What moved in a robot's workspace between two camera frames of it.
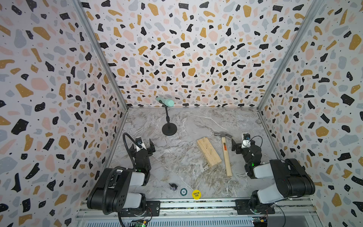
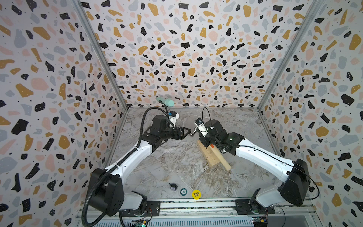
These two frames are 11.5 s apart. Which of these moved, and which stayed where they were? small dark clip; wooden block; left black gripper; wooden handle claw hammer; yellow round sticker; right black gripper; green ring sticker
Moved: right black gripper; wooden handle claw hammer; left black gripper
Stayed: wooden block; yellow round sticker; small dark clip; green ring sticker
